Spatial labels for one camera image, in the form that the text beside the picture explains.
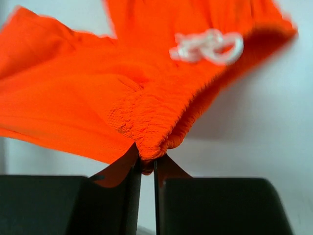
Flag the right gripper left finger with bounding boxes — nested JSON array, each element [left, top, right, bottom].
[[0, 145, 141, 235]]

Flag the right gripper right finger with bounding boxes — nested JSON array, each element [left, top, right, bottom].
[[154, 155, 292, 235]]

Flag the orange shorts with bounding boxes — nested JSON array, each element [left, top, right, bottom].
[[0, 0, 298, 174]]

